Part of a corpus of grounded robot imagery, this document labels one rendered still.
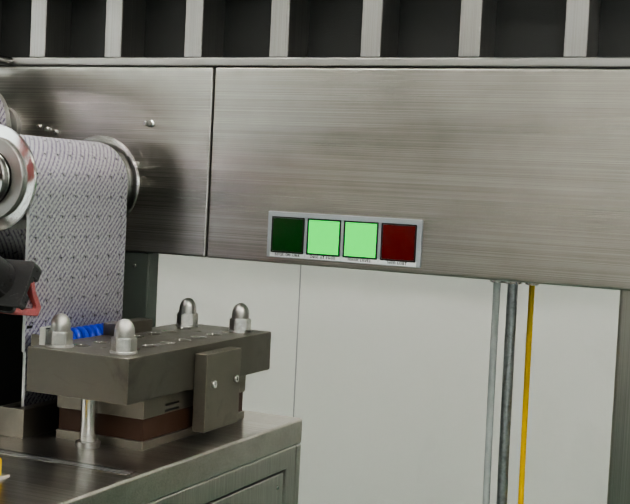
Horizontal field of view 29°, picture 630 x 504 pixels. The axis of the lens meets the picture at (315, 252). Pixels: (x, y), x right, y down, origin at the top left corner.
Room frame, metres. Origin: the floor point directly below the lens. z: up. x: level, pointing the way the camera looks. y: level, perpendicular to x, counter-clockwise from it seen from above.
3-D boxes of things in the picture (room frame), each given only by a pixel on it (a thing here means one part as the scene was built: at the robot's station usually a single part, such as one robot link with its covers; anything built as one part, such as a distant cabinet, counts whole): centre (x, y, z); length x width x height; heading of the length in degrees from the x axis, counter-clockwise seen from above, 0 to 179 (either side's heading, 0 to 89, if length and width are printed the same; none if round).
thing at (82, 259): (1.75, 0.34, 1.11); 0.23 x 0.01 x 0.18; 155
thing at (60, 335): (1.60, 0.33, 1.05); 0.04 x 0.04 x 0.04
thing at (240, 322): (1.86, 0.11, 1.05); 0.04 x 0.04 x 0.04
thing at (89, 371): (1.73, 0.22, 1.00); 0.40 x 0.16 x 0.06; 155
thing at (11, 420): (1.75, 0.34, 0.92); 0.28 x 0.04 x 0.04; 155
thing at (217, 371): (1.71, 0.13, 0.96); 0.10 x 0.03 x 0.11; 155
